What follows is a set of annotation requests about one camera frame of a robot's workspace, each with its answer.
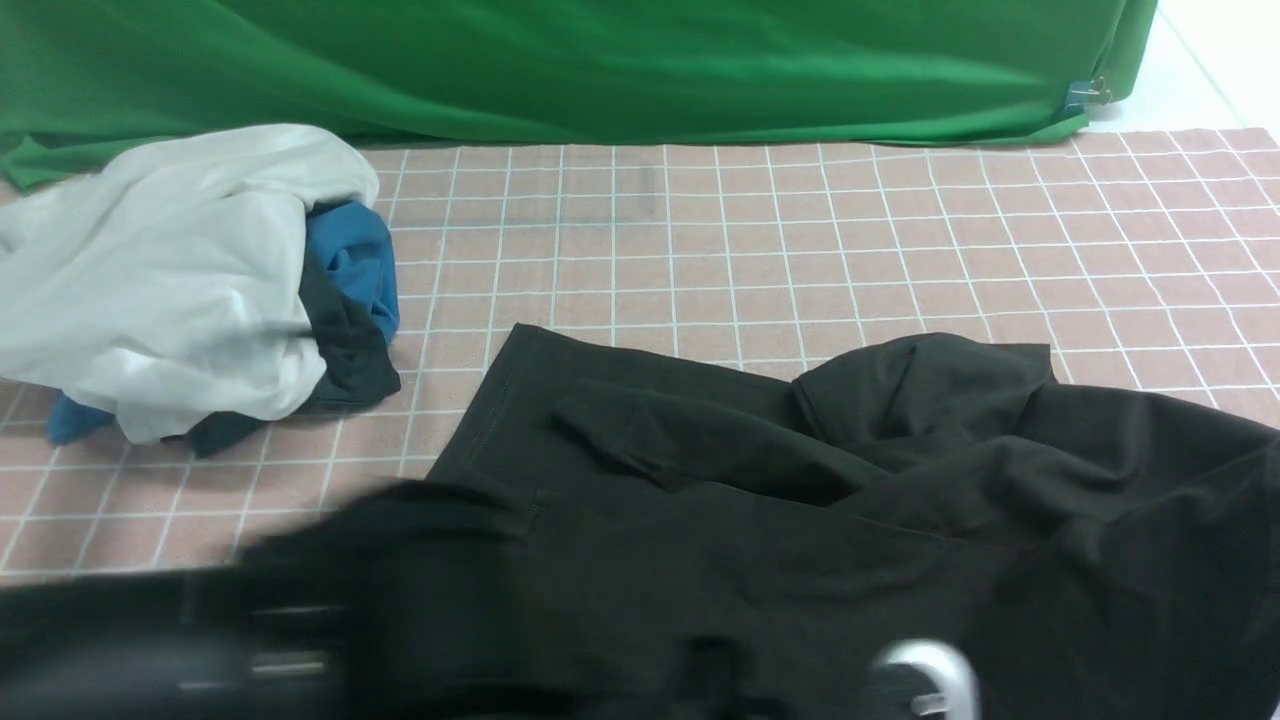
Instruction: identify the gray long-sleeve top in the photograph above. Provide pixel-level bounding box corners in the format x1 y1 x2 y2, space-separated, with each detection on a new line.
330 322 1280 720

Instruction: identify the dark teal garment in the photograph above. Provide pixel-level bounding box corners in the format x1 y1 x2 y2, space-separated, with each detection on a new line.
182 246 401 457

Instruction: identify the blue garment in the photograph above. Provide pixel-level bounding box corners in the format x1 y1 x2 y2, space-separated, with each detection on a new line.
46 200 402 447

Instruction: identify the white garment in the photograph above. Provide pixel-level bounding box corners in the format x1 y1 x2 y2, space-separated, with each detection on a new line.
1 124 380 445

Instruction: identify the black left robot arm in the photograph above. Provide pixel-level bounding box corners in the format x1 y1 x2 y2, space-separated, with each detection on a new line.
3 480 571 719

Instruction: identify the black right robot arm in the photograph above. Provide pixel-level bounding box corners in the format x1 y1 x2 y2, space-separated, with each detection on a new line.
860 639 980 719

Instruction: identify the blue binder clip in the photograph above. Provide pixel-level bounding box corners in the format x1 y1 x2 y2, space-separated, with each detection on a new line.
1061 76 1112 118

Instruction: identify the pink grid table mat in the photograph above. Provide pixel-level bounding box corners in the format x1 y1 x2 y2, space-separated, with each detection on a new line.
1 129 1279 585

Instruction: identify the green backdrop cloth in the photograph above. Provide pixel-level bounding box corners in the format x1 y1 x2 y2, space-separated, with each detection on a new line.
1 1 1157 190

